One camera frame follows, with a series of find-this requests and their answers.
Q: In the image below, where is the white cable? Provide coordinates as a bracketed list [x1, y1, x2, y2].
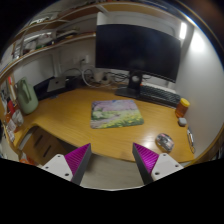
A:
[81, 68, 98, 89]

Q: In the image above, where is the silver mini computer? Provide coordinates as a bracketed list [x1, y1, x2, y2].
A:
[46, 76, 68, 93]

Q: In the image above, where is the black desktop stand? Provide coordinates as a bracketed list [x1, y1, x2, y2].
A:
[33, 75, 82, 101]

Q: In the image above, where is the white power strip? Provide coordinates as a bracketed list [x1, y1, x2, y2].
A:
[92, 70, 111, 85]

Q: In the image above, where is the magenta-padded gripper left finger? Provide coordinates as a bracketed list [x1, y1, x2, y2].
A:
[41, 143, 92, 186]

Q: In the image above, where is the black computer monitor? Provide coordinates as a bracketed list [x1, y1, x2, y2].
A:
[95, 23, 182, 100]

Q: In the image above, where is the pale green jug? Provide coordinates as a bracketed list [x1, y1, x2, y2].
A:
[16, 77, 40, 115]

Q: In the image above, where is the wooden drawer unit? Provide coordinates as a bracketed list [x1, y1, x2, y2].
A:
[18, 125, 68, 166]

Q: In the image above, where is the pen with looped cable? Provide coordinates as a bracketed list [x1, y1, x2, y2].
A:
[186, 126, 196, 155]

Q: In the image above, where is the white earbuds case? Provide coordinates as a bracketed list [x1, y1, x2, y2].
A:
[177, 117, 188, 127]

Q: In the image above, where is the amber jar with yellow lid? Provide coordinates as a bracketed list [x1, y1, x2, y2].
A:
[175, 97, 191, 119]

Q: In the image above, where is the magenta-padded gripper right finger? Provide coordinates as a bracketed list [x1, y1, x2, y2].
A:
[132, 142, 185, 186]

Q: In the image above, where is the floral print mouse pad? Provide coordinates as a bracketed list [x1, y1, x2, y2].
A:
[90, 99, 145, 130]

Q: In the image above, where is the white tube light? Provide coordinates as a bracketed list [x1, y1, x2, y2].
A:
[179, 21, 188, 41]

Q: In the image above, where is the dark mechanical keyboard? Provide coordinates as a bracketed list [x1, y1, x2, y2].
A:
[139, 83, 182, 108]

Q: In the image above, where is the wooden wall shelf unit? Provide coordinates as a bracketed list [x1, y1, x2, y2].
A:
[0, 1, 101, 84]

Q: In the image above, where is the transparent computer mouse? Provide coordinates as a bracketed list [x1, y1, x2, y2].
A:
[155, 132, 175, 153]

